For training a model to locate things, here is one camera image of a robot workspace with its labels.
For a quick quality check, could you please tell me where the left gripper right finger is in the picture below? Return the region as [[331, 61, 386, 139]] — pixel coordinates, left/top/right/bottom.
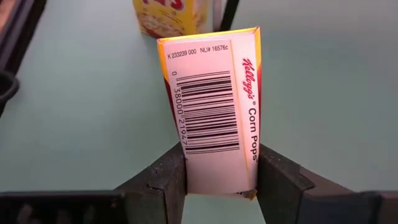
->
[[256, 143, 398, 224]]

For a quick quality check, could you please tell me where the black metal table frame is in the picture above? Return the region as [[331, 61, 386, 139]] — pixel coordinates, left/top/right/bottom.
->
[[0, 0, 47, 75]]

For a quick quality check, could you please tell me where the yellow Corn Pops cereal box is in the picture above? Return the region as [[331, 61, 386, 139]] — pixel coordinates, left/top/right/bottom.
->
[[157, 26, 262, 202], [132, 0, 214, 39]]

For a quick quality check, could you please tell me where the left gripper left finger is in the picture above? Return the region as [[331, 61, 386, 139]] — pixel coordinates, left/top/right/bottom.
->
[[0, 142, 187, 224]]

